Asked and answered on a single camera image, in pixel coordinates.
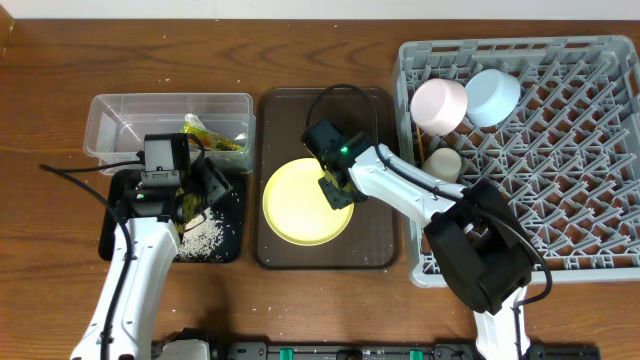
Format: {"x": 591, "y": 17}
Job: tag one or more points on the grey plastic dishwasher rack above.
{"x": 566, "y": 158}

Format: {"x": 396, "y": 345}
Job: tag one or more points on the wooden chopstick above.
{"x": 420, "y": 145}

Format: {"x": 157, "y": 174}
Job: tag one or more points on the clear plastic bin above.
{"x": 117, "y": 124}

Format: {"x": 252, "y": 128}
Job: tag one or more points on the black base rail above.
{"x": 193, "y": 344}

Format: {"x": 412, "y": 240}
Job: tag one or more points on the rice pile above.
{"x": 208, "y": 238}

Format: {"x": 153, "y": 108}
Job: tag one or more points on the light blue bowl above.
{"x": 492, "y": 97}

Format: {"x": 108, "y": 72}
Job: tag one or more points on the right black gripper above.
{"x": 335, "y": 199}

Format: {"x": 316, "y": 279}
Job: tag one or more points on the dark brown serving tray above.
{"x": 371, "y": 240}

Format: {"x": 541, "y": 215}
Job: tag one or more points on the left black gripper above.
{"x": 208, "y": 171}

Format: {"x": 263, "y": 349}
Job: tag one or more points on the green orange snack wrapper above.
{"x": 212, "y": 141}

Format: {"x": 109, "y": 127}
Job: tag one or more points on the white cup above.
{"x": 444, "y": 164}

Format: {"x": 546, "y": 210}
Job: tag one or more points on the black waste tray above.
{"x": 233, "y": 206}

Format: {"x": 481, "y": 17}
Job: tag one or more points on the yellow plate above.
{"x": 297, "y": 210}

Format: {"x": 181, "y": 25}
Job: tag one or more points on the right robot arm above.
{"x": 480, "y": 251}

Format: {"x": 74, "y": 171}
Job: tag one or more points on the white bowl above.
{"x": 438, "y": 106}

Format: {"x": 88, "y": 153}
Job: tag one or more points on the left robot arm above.
{"x": 142, "y": 225}

